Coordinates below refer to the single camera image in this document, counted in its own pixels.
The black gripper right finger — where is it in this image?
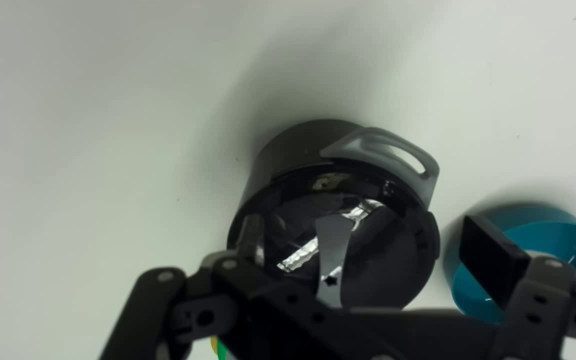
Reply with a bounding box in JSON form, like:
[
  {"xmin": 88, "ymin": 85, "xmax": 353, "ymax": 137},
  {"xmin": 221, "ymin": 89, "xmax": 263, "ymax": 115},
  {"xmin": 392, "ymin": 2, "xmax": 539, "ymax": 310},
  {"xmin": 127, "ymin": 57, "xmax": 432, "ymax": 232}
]
[{"xmin": 458, "ymin": 217, "xmax": 576, "ymax": 360}]

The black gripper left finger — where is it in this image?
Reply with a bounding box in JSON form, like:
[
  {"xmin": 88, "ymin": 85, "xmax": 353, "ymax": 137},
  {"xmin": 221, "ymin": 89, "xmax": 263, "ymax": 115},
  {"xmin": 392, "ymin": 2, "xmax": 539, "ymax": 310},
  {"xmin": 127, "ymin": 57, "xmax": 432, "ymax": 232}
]
[{"xmin": 101, "ymin": 215, "xmax": 266, "ymax": 360}]

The grey round pot lid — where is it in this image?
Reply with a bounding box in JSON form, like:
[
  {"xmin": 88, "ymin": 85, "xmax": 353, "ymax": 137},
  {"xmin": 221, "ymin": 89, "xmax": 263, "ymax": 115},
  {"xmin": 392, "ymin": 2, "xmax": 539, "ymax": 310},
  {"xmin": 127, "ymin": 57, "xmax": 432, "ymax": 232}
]
[{"xmin": 229, "ymin": 173, "xmax": 441, "ymax": 309}]

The black toy pot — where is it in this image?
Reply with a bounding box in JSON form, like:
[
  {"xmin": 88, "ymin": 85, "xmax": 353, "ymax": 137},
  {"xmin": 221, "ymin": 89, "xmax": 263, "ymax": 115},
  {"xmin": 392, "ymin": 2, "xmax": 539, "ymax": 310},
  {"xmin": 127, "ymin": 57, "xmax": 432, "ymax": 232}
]
[{"xmin": 226, "ymin": 119, "xmax": 442, "ymax": 313}]

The teal toy frying pan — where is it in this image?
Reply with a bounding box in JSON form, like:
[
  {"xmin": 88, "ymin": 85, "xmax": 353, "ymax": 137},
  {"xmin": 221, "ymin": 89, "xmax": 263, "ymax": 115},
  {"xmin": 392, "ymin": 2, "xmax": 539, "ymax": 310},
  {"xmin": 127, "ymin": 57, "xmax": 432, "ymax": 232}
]
[{"xmin": 450, "ymin": 202, "xmax": 576, "ymax": 322}]

